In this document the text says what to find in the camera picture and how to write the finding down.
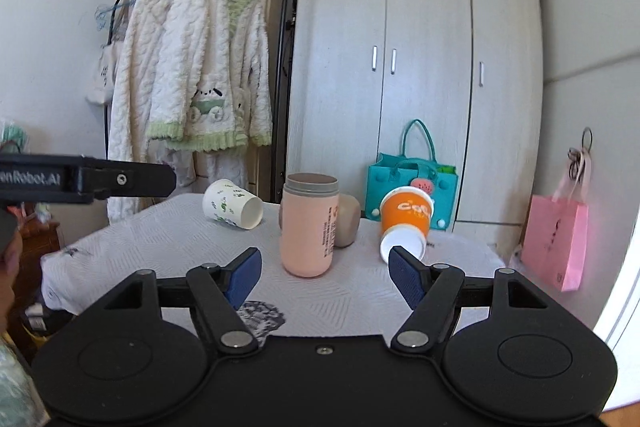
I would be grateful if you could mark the teal tote bag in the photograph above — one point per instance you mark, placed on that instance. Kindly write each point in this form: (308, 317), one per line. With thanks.
(385, 187)

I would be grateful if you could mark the white fleece jacket green trim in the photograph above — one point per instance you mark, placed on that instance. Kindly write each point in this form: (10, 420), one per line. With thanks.
(200, 37)

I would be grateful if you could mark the pink paper bag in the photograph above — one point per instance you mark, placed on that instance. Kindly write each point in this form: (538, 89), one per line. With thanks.
(555, 242)

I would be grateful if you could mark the brown wooden side cabinet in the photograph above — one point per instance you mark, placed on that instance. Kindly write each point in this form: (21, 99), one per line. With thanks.
(37, 247)

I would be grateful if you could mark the beige cup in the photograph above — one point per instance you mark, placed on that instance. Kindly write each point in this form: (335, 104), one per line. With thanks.
(347, 222)

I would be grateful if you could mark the green leaf print paper cup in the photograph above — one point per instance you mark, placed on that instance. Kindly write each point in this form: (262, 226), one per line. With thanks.
(227, 204)

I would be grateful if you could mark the pale patterned cloth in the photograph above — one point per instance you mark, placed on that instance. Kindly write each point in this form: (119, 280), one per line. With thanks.
(15, 387)

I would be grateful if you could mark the white door frame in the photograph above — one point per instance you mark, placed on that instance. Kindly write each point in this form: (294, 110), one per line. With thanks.
(627, 207)

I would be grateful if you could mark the orange paper cup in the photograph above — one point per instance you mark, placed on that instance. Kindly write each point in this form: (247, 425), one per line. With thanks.
(406, 212)

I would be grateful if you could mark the small white hanging bag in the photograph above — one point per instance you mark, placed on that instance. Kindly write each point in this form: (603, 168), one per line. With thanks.
(102, 77)

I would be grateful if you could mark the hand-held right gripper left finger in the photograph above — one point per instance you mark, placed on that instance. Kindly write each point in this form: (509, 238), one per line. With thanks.
(244, 274)

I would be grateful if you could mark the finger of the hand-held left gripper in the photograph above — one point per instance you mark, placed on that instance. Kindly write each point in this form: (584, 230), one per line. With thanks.
(130, 179)

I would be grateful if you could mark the white fleece pants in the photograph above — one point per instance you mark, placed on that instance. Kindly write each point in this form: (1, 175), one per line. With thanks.
(220, 169)

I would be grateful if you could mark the pink tumbler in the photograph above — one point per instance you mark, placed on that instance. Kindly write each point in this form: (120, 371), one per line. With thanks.
(307, 232)

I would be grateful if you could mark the white fleece robe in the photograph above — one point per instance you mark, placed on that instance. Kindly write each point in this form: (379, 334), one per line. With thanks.
(135, 82)

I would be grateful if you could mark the light wooden wardrobe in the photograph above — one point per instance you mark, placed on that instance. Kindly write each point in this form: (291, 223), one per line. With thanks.
(340, 17)

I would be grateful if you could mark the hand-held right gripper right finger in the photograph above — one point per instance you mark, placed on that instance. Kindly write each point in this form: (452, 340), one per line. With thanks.
(406, 277)

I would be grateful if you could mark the light green cloth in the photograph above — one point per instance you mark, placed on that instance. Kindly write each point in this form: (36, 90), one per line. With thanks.
(12, 132)

